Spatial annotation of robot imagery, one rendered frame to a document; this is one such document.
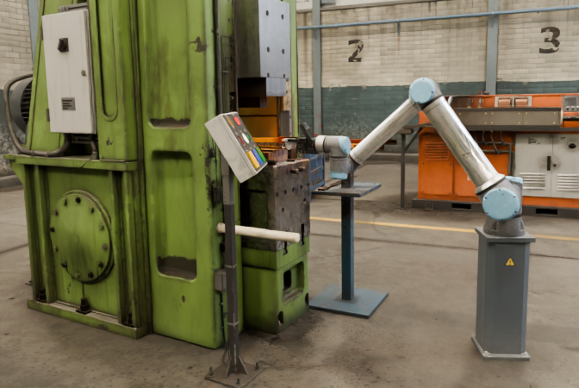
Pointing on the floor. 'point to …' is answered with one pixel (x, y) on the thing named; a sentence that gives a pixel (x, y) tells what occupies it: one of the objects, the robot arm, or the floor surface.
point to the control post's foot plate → (245, 372)
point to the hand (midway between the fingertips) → (284, 139)
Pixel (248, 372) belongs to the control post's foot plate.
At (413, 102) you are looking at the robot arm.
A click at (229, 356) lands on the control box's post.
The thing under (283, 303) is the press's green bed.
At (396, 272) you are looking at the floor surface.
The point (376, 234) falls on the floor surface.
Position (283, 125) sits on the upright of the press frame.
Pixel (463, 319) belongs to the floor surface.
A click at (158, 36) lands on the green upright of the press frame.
